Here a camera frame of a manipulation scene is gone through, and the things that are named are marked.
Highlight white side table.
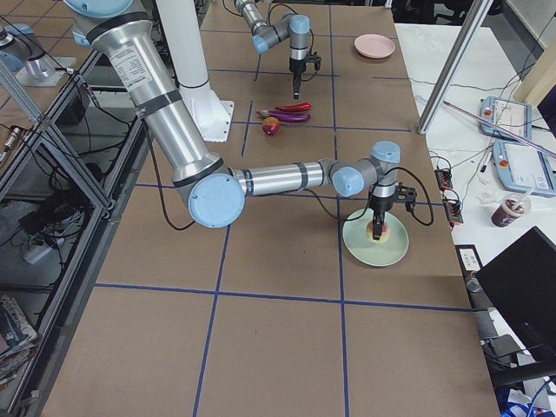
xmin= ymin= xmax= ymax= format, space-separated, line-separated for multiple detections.
xmin=395 ymin=23 xmax=555 ymax=262

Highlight teach pendant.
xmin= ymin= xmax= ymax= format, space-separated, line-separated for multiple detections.
xmin=480 ymin=96 xmax=533 ymax=140
xmin=492 ymin=140 xmax=555 ymax=196

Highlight red chili pepper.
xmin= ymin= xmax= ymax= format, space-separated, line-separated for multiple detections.
xmin=275 ymin=102 xmax=312 ymax=113

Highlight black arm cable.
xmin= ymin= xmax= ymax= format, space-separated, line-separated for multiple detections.
xmin=393 ymin=167 xmax=435 ymax=227

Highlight plastic cup with drink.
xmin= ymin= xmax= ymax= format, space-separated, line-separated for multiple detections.
xmin=491 ymin=193 xmax=531 ymax=228

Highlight lower teach pendant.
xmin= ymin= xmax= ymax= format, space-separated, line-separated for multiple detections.
xmin=492 ymin=140 xmax=555 ymax=196

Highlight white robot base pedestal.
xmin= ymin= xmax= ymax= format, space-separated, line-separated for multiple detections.
xmin=156 ymin=0 xmax=235 ymax=142

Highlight black laptop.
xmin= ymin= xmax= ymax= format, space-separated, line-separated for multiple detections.
xmin=476 ymin=227 xmax=555 ymax=361

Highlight aluminium frame post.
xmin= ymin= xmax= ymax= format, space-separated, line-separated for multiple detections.
xmin=417 ymin=0 xmax=493 ymax=135

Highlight purple eggplant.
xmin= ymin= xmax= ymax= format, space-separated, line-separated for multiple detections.
xmin=255 ymin=109 xmax=311 ymax=123

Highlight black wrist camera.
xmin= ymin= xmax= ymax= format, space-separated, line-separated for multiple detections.
xmin=395 ymin=183 xmax=417 ymax=214
xmin=305 ymin=51 xmax=321 ymax=72

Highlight light green plate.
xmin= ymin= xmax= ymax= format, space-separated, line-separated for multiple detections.
xmin=342 ymin=208 xmax=409 ymax=267

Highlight pink green peach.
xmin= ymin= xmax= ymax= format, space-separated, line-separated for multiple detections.
xmin=366 ymin=222 xmax=391 ymax=243

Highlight white power strip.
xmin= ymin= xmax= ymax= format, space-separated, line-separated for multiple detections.
xmin=22 ymin=242 xmax=57 ymax=265

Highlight aluminium frame rack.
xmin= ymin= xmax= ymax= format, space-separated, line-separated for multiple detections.
xmin=1 ymin=52 xmax=144 ymax=416

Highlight orange circuit board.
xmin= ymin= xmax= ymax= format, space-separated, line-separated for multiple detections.
xmin=434 ymin=168 xmax=464 ymax=228

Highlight pink plate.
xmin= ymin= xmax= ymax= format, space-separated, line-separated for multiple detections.
xmin=354 ymin=34 xmax=396 ymax=59

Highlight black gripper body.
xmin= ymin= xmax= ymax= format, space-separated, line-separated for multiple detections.
xmin=289 ymin=58 xmax=305 ymax=75
xmin=369 ymin=195 xmax=392 ymax=216

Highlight upper teach pendant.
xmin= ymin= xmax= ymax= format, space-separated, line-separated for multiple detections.
xmin=480 ymin=96 xmax=533 ymax=140

